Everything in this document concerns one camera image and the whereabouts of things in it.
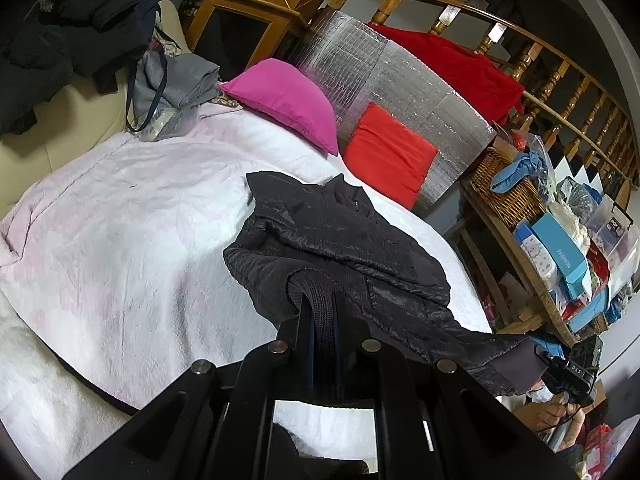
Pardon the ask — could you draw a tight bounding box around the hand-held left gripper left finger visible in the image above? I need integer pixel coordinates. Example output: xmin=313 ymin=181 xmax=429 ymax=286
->
xmin=62 ymin=305 xmax=321 ymax=480

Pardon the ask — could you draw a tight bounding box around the white bed blanket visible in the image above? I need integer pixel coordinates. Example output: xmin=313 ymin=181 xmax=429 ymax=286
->
xmin=0 ymin=105 xmax=496 ymax=480

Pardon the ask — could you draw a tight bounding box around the person's right hand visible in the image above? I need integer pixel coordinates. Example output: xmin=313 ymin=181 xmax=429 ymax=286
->
xmin=515 ymin=392 xmax=588 ymax=448

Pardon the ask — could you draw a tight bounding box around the wooden railing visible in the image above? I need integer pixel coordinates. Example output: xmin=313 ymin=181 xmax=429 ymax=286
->
xmin=200 ymin=0 xmax=640 ymax=186

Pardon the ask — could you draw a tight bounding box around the silver foil insulation panel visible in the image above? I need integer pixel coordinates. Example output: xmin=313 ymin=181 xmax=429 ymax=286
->
xmin=287 ymin=9 xmax=498 ymax=211

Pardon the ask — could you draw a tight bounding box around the red cloth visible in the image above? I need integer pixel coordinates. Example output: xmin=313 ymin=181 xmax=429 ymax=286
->
xmin=367 ymin=22 xmax=526 ymax=126

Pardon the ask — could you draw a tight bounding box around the wicker basket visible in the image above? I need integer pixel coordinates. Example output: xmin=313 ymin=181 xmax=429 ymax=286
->
xmin=470 ymin=147 xmax=548 ymax=231

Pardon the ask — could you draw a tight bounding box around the blue cloth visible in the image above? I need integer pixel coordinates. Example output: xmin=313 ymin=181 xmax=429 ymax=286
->
xmin=490 ymin=152 xmax=548 ymax=196

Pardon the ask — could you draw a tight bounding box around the wooden shelf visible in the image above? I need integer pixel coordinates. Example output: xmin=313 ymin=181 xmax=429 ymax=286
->
xmin=457 ymin=175 xmax=611 ymax=351

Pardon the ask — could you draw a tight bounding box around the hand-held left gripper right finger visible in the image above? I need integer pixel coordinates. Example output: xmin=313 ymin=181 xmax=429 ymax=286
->
xmin=332 ymin=305 xmax=581 ymax=480

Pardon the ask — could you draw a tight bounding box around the clear plastic storage container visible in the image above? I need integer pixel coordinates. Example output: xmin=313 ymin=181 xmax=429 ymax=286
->
xmin=582 ymin=195 xmax=640 ymax=301

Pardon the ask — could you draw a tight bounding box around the pile of dark clothes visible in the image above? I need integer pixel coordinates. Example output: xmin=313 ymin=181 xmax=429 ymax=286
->
xmin=0 ymin=0 xmax=166 ymax=136

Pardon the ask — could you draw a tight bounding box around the light blue box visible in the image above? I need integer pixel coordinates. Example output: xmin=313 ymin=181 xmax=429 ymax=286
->
xmin=530 ymin=211 xmax=588 ymax=301

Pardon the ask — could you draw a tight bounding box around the black jacket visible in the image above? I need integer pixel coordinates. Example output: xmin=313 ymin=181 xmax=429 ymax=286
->
xmin=222 ymin=171 xmax=546 ymax=401

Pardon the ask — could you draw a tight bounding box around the white patterned box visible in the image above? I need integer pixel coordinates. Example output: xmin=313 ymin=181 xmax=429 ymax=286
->
xmin=512 ymin=222 xmax=561 ymax=286

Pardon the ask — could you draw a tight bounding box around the red pillow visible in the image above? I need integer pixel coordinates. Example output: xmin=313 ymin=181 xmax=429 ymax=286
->
xmin=344 ymin=102 xmax=439 ymax=211

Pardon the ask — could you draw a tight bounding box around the grey bag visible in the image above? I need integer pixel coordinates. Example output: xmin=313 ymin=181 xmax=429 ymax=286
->
xmin=125 ymin=50 xmax=222 ymax=142

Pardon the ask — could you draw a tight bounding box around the clear plastic bag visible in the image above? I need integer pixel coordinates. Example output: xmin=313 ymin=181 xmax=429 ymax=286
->
xmin=550 ymin=175 xmax=601 ymax=221

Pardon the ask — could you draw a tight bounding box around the pink pillow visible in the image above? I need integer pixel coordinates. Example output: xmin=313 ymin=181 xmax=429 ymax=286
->
xmin=220 ymin=58 xmax=340 ymax=156

